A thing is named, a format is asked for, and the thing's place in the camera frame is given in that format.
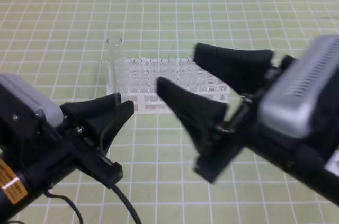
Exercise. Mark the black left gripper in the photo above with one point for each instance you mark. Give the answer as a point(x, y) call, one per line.
point(35, 155)

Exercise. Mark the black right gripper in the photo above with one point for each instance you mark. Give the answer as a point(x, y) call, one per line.
point(312, 159)

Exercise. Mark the clear glass test tube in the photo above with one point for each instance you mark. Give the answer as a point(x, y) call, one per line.
point(113, 45)

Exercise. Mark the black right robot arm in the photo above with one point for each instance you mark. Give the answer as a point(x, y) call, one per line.
point(288, 114)

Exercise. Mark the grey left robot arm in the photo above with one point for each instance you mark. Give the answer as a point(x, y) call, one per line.
point(35, 155)

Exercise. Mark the white plastic test tube rack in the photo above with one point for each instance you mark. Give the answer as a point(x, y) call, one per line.
point(138, 83)

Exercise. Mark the green checkered tablecloth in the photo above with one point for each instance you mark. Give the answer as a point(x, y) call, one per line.
point(57, 46)

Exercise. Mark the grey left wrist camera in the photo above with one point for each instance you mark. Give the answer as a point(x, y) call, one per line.
point(35, 100)

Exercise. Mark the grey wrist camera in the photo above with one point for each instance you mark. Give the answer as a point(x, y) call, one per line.
point(289, 104)
point(35, 100)

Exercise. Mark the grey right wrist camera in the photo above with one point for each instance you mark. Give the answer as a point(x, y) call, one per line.
point(289, 104)

